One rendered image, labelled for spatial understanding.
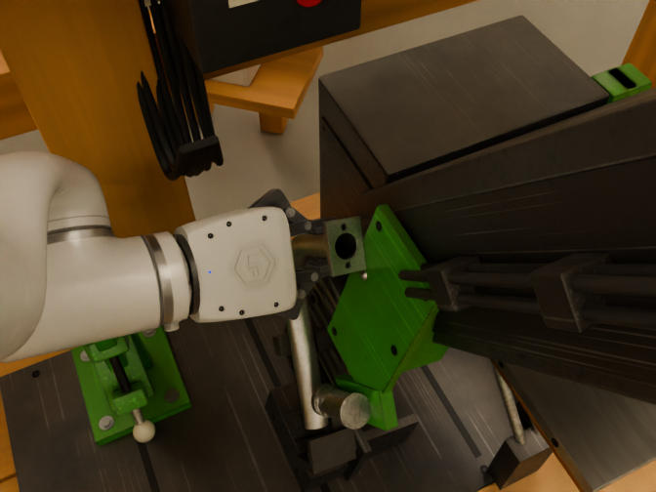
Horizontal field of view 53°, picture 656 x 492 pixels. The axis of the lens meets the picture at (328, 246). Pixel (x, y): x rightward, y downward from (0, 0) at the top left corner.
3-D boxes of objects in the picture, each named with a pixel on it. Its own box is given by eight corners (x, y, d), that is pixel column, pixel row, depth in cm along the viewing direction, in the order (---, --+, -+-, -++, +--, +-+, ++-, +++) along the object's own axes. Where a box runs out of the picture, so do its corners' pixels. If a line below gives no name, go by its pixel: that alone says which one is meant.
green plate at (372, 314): (431, 392, 75) (510, 277, 60) (370, 413, 71) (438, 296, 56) (383, 314, 81) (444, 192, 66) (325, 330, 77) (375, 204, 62)
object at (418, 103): (539, 263, 104) (614, 96, 77) (369, 334, 96) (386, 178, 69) (475, 184, 114) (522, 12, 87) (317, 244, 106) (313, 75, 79)
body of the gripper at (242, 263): (191, 339, 57) (306, 310, 62) (174, 223, 55) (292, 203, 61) (169, 324, 63) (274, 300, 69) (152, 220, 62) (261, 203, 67)
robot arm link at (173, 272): (168, 340, 55) (202, 332, 57) (151, 237, 54) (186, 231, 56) (145, 323, 63) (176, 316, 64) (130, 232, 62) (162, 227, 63)
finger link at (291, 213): (292, 240, 63) (350, 228, 66) (287, 207, 63) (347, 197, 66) (278, 238, 66) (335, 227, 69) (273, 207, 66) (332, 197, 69)
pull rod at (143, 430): (160, 440, 84) (150, 423, 79) (139, 449, 83) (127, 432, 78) (147, 403, 87) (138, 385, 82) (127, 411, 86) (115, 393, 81)
